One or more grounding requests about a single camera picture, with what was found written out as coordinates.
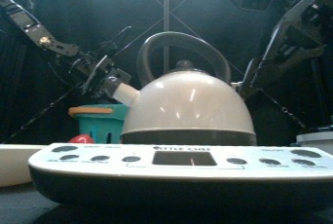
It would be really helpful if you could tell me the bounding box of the red toy fruit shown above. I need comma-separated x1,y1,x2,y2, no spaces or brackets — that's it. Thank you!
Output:
68,133,96,145

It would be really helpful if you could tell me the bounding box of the white pot grey rim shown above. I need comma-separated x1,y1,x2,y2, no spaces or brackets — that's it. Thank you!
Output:
296,126,333,156

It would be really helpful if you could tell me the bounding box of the white shallow bowl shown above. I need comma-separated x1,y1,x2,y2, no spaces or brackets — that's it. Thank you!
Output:
0,144,48,189

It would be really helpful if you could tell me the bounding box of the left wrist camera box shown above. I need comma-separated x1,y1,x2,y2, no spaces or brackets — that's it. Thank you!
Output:
98,36,127,57

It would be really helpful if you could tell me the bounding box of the black looped camera cable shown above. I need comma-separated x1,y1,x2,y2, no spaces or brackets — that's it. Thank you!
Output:
108,25,134,46

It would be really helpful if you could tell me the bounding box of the white toy kettle grey handle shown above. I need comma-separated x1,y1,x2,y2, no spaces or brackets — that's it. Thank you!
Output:
103,31,260,147

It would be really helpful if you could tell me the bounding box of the teal basket orange handle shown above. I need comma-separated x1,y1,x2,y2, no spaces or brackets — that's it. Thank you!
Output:
68,103,130,145

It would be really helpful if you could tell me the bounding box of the thin diagonal brace wire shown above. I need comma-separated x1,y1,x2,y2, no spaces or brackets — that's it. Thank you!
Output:
0,0,218,144
126,0,309,129

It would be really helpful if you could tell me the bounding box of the vertical metal frame pole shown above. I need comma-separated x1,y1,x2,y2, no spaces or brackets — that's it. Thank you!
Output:
163,0,171,73

